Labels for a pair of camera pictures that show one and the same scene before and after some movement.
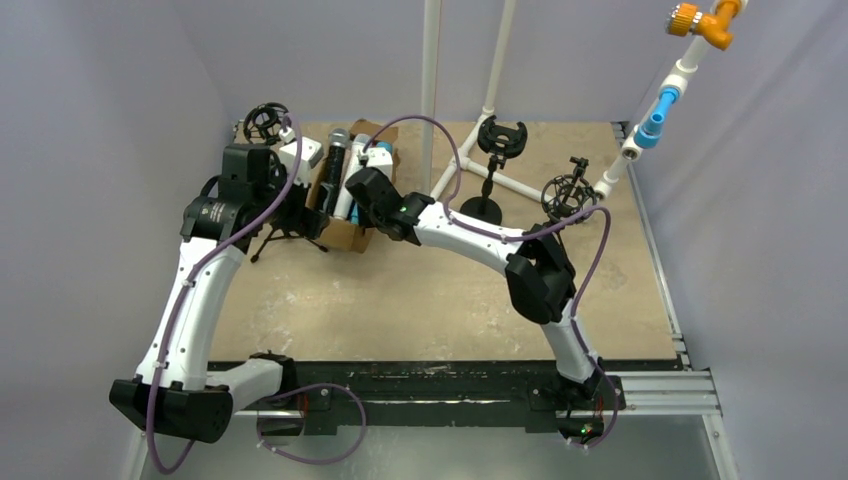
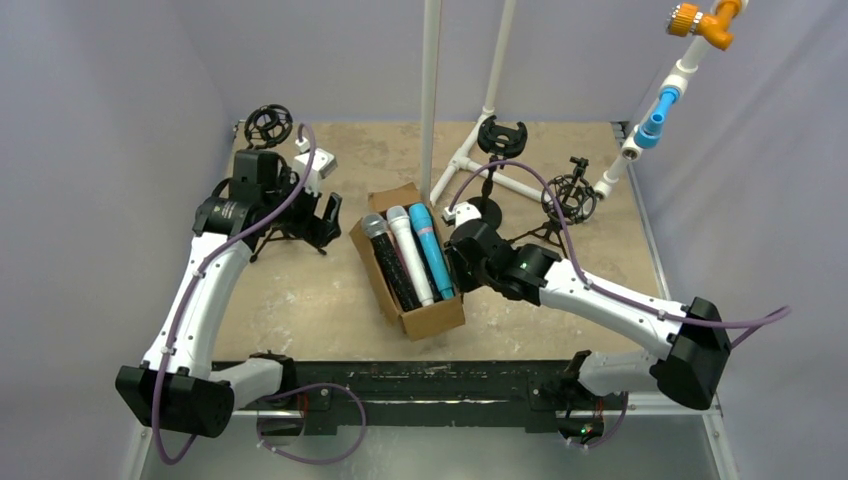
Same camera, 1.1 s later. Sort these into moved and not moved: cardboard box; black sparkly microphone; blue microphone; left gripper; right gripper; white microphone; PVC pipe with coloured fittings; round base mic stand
Moved: cardboard box; black sparkly microphone; right gripper; white microphone; blue microphone
Not moved: round base mic stand; PVC pipe with coloured fittings; left gripper
